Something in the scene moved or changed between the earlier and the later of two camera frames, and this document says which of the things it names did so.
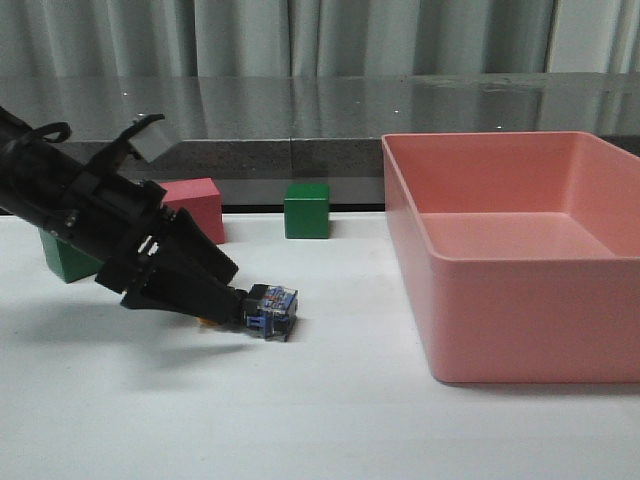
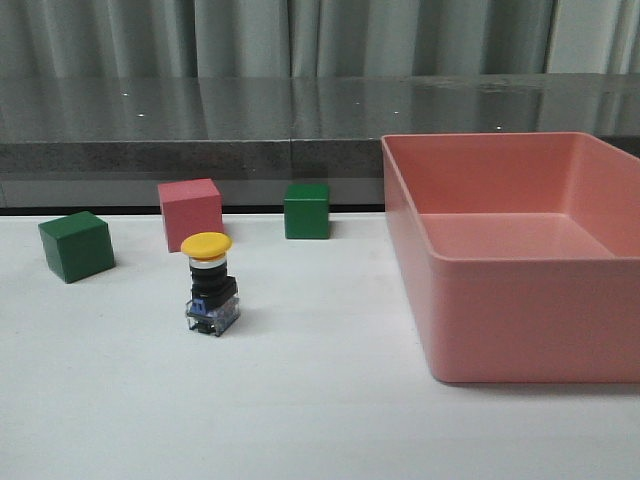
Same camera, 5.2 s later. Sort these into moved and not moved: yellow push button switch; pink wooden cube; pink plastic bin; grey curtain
Moved: yellow push button switch
Not moved: grey curtain; pink wooden cube; pink plastic bin
